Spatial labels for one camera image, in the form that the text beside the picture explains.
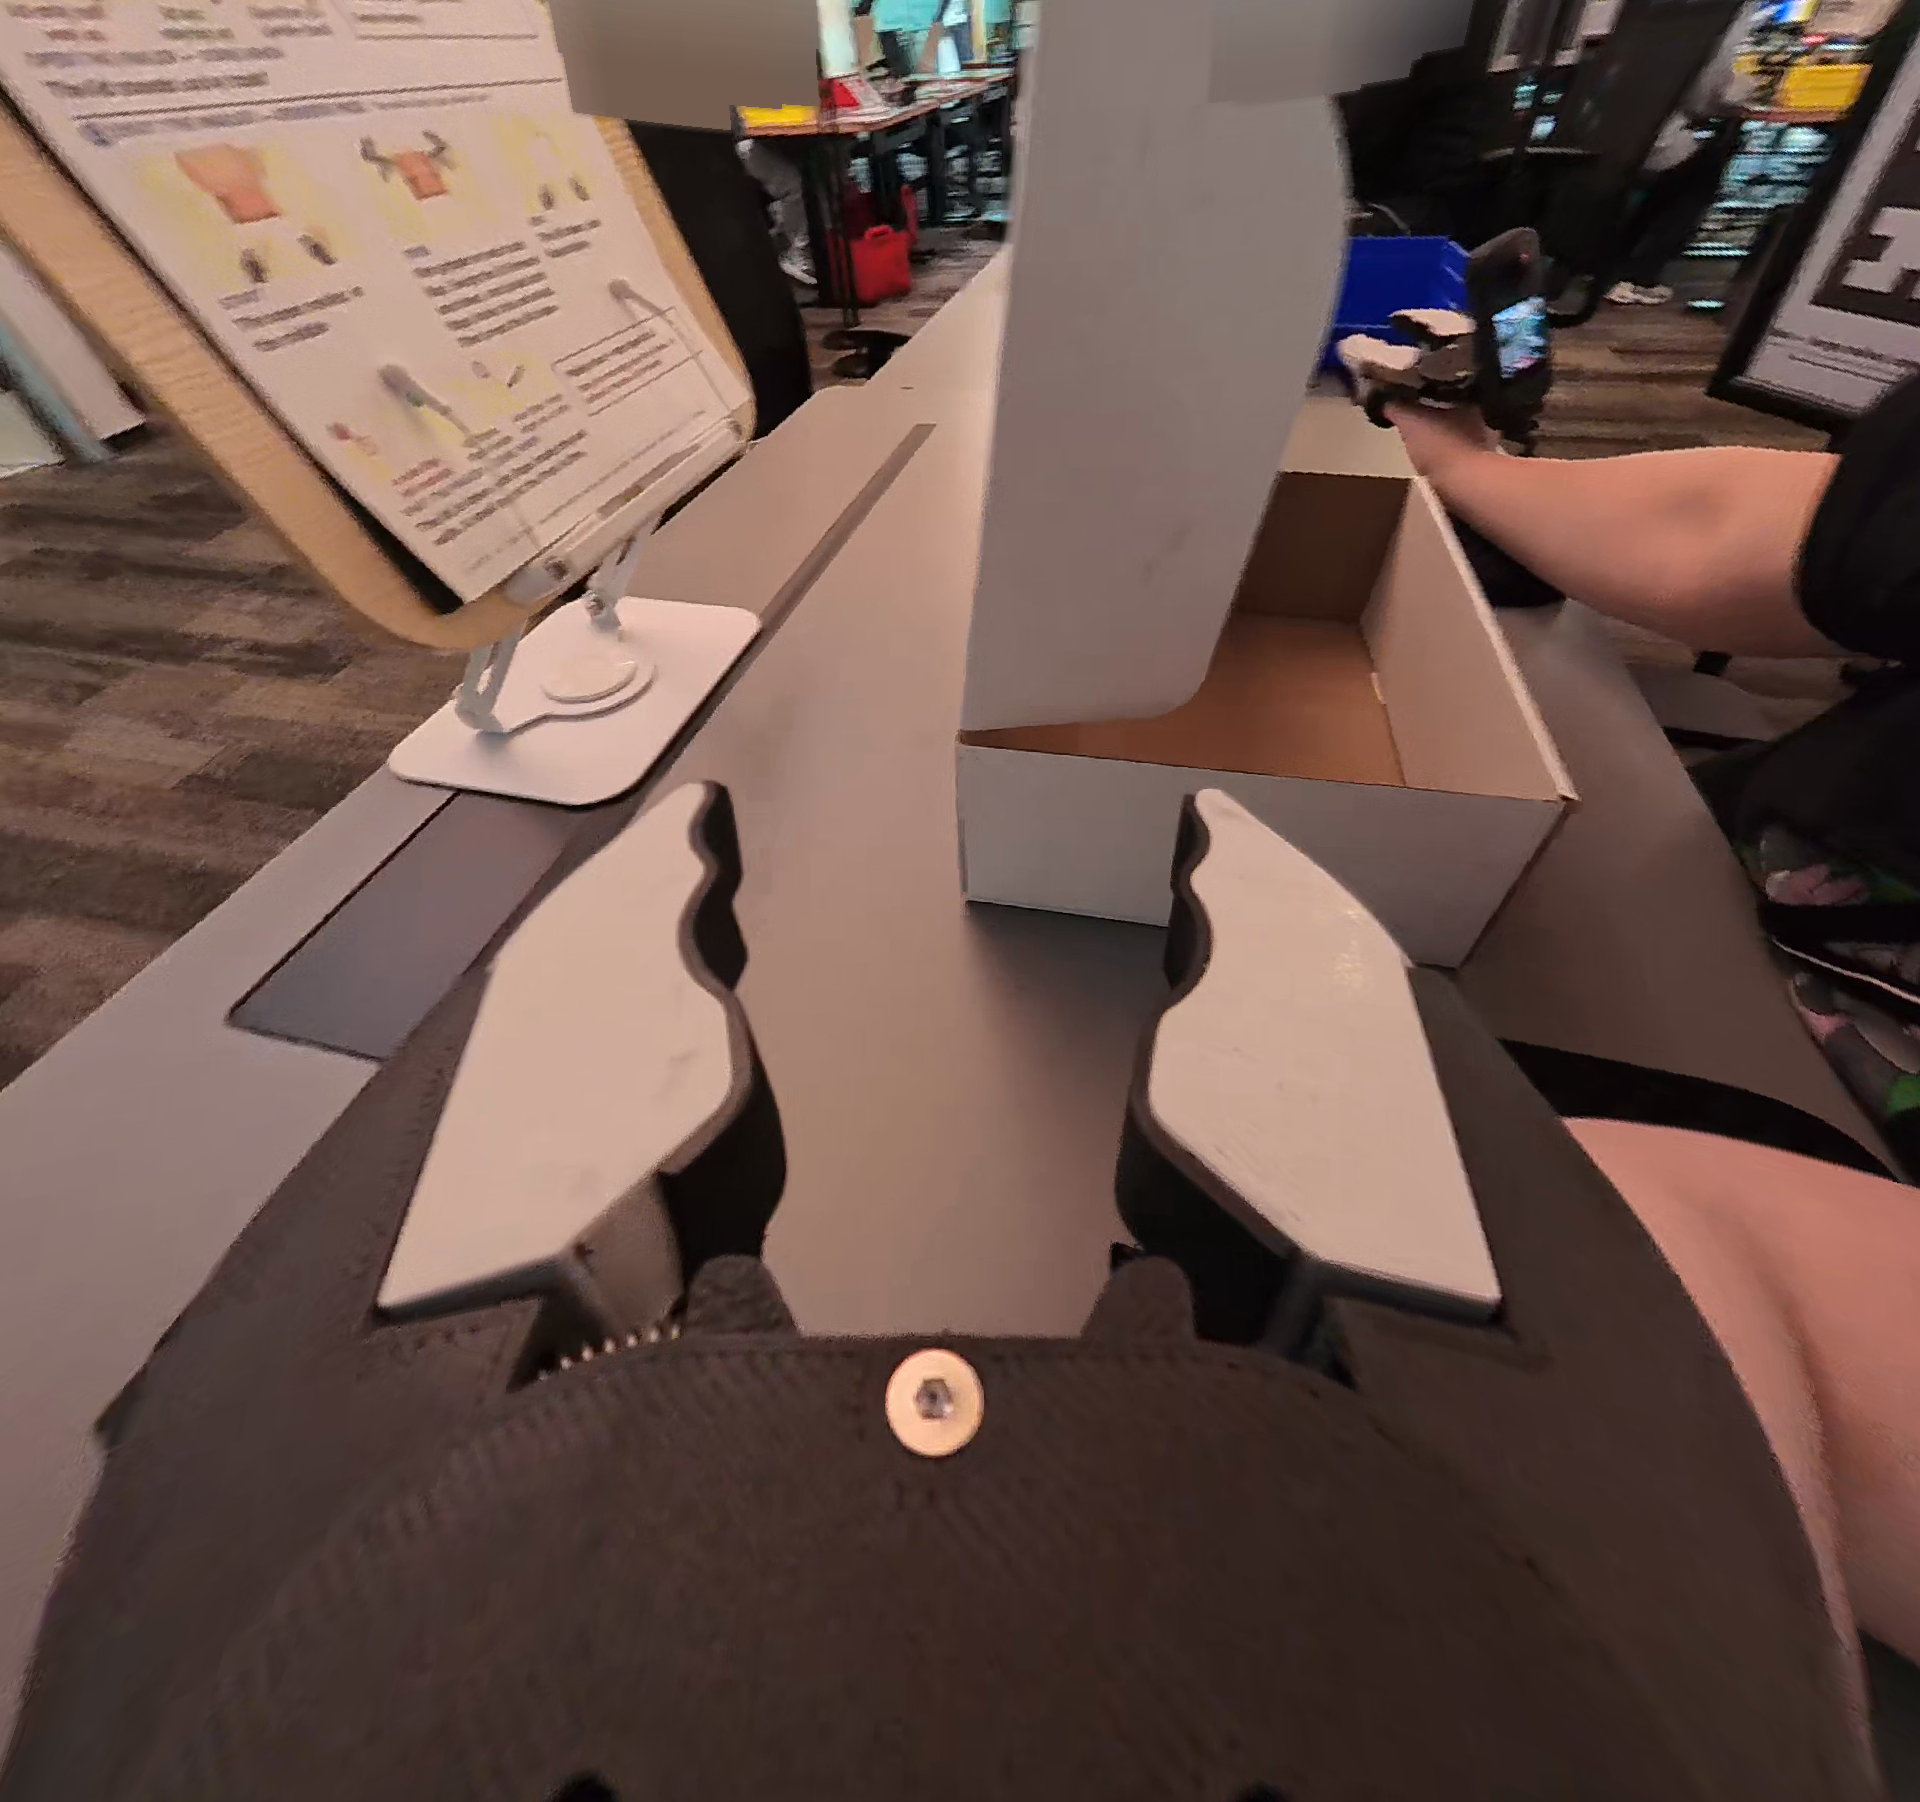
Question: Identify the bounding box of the white cardboard mailer box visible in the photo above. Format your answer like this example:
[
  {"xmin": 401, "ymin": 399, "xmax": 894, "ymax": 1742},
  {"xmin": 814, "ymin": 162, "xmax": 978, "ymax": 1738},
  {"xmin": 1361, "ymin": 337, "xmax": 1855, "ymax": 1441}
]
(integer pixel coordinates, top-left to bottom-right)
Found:
[{"xmin": 958, "ymin": 0, "xmax": 1577, "ymax": 967}]

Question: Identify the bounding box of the person's bare leg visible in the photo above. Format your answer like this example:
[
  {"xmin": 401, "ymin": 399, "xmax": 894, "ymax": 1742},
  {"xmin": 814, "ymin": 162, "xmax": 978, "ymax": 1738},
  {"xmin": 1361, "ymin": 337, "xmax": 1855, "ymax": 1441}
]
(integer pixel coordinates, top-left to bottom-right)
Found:
[{"xmin": 1561, "ymin": 1112, "xmax": 1920, "ymax": 1660}]

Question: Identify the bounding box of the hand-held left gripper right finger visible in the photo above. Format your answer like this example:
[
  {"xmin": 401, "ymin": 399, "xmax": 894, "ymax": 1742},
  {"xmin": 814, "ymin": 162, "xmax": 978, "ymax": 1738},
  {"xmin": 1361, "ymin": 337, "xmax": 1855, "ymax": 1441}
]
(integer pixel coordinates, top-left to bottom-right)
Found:
[{"xmin": 1113, "ymin": 785, "xmax": 1505, "ymax": 1351}]

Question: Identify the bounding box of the black framed marker sign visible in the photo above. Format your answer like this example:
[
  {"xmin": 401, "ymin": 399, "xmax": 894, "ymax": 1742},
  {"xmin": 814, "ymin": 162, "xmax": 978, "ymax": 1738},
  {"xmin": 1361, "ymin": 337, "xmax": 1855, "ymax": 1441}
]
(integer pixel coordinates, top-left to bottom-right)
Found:
[{"xmin": 1710, "ymin": 31, "xmax": 1920, "ymax": 427}]

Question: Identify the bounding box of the printed instruction sheet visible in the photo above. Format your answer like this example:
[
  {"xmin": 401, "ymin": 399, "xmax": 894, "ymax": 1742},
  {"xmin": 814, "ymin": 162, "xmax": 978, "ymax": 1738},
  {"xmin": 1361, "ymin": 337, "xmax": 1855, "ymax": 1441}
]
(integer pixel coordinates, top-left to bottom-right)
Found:
[{"xmin": 0, "ymin": 0, "xmax": 753, "ymax": 600}]

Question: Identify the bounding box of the black desk cable slot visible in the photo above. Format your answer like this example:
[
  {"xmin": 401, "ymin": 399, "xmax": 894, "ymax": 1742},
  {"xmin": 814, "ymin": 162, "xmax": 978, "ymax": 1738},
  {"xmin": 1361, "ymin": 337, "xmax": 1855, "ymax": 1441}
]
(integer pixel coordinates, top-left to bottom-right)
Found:
[{"xmin": 232, "ymin": 423, "xmax": 939, "ymax": 1060}]

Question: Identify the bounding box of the person's right hand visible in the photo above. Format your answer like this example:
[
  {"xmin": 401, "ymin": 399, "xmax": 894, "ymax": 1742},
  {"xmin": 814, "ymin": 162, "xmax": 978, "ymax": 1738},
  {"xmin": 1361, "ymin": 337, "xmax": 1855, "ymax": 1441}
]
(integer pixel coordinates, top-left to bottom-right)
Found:
[{"xmin": 1368, "ymin": 399, "xmax": 1505, "ymax": 480}]

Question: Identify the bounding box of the person's right forearm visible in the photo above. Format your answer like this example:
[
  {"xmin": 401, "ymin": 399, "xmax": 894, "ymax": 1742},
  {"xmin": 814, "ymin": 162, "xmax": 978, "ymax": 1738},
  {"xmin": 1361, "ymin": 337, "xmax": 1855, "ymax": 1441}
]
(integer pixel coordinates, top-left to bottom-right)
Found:
[{"xmin": 1417, "ymin": 444, "xmax": 1848, "ymax": 659}]

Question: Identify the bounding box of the person's black patterned clothing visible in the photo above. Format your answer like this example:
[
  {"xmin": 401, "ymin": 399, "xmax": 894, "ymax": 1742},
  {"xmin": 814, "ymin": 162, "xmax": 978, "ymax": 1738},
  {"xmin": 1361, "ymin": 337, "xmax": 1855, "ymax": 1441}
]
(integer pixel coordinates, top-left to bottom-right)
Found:
[{"xmin": 1501, "ymin": 377, "xmax": 1920, "ymax": 1181}]

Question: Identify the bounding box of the wooden document stand white base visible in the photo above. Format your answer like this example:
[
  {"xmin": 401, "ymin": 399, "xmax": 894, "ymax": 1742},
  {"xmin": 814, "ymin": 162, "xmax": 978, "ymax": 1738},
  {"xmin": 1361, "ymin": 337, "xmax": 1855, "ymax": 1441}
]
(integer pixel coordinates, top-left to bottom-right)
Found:
[{"xmin": 0, "ymin": 0, "xmax": 767, "ymax": 806}]

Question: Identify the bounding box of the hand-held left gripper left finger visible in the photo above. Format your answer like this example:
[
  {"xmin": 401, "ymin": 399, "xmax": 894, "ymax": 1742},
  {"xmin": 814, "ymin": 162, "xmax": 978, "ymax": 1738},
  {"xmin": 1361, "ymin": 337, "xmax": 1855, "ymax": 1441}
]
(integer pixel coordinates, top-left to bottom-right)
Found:
[{"xmin": 373, "ymin": 780, "xmax": 789, "ymax": 1331}]

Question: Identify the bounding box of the blue bin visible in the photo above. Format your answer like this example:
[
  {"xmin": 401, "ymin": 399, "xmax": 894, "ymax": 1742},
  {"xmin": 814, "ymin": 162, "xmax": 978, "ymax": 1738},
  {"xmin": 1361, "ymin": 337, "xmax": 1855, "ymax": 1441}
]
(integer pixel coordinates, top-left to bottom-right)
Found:
[{"xmin": 1320, "ymin": 235, "xmax": 1472, "ymax": 378}]

